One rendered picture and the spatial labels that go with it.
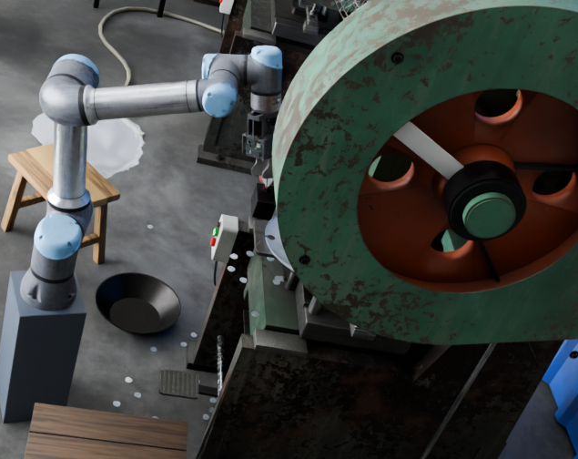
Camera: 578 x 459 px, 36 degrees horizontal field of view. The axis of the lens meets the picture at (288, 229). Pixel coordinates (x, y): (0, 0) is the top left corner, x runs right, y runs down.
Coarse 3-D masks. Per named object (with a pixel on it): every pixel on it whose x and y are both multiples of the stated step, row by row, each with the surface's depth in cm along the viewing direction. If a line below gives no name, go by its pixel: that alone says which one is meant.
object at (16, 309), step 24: (24, 312) 235; (48, 312) 238; (72, 312) 240; (24, 336) 239; (48, 336) 242; (72, 336) 246; (0, 360) 263; (24, 360) 245; (48, 360) 249; (72, 360) 252; (0, 384) 263; (24, 384) 252; (48, 384) 256; (24, 408) 259
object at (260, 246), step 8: (256, 224) 240; (264, 224) 241; (256, 232) 237; (264, 232) 238; (256, 240) 234; (264, 240) 235; (256, 248) 232; (264, 248) 233; (264, 256) 232; (272, 256) 232; (288, 272) 243; (288, 280) 242; (296, 280) 241; (288, 288) 242
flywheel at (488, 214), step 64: (448, 128) 172; (512, 128) 173; (576, 128) 174; (384, 192) 181; (448, 192) 172; (512, 192) 169; (576, 192) 184; (384, 256) 191; (448, 256) 195; (512, 256) 194
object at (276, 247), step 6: (276, 216) 244; (270, 222) 242; (276, 222) 243; (270, 228) 240; (276, 228) 241; (270, 234) 238; (276, 234) 239; (270, 240) 236; (276, 240) 236; (270, 246) 234; (276, 246) 235; (282, 246) 235; (276, 252) 232; (282, 252) 233; (282, 258) 231; (288, 264) 230
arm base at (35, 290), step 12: (24, 276) 241; (36, 276) 234; (72, 276) 239; (24, 288) 238; (36, 288) 236; (48, 288) 235; (60, 288) 236; (72, 288) 241; (24, 300) 239; (36, 300) 237; (48, 300) 236; (60, 300) 238; (72, 300) 242
